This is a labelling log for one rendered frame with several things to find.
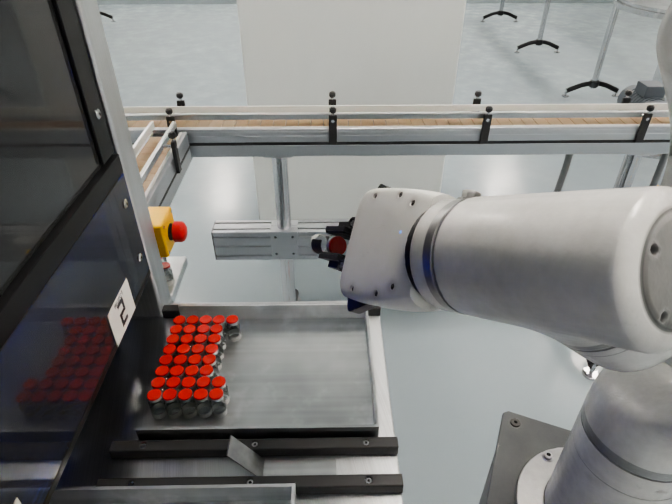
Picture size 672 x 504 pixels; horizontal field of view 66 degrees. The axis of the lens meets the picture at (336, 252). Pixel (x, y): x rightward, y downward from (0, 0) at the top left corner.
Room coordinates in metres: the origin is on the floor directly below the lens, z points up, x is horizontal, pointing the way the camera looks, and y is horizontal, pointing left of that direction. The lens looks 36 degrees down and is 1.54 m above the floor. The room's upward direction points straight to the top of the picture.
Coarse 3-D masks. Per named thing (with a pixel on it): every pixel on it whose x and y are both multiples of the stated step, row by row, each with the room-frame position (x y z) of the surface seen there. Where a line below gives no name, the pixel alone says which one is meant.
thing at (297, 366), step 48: (288, 336) 0.65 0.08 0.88; (336, 336) 0.65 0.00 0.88; (240, 384) 0.54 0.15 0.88; (288, 384) 0.54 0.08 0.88; (336, 384) 0.54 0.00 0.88; (144, 432) 0.44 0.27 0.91; (192, 432) 0.44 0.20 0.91; (240, 432) 0.44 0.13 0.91; (288, 432) 0.44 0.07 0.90; (336, 432) 0.44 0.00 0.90
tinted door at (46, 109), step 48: (0, 0) 0.55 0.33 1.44; (48, 0) 0.64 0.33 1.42; (0, 48) 0.52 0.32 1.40; (48, 48) 0.61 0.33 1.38; (0, 96) 0.49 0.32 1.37; (48, 96) 0.58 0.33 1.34; (0, 144) 0.46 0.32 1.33; (48, 144) 0.54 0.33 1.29; (0, 192) 0.44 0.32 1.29; (48, 192) 0.51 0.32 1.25; (0, 240) 0.41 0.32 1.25; (0, 288) 0.38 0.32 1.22
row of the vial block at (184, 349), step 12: (192, 324) 0.63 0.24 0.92; (192, 336) 0.60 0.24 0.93; (180, 348) 0.58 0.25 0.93; (180, 360) 0.55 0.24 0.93; (180, 372) 0.53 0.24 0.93; (168, 384) 0.50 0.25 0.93; (180, 384) 0.51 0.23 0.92; (168, 396) 0.48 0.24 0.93; (168, 408) 0.48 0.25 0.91; (180, 408) 0.49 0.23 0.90
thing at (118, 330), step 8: (128, 288) 0.60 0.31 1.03; (120, 296) 0.57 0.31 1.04; (128, 296) 0.59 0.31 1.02; (128, 304) 0.59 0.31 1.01; (112, 312) 0.54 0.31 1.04; (120, 312) 0.56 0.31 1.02; (128, 312) 0.58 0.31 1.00; (112, 320) 0.53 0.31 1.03; (120, 320) 0.55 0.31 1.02; (128, 320) 0.57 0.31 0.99; (112, 328) 0.52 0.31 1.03; (120, 328) 0.54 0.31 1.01; (120, 336) 0.53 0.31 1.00
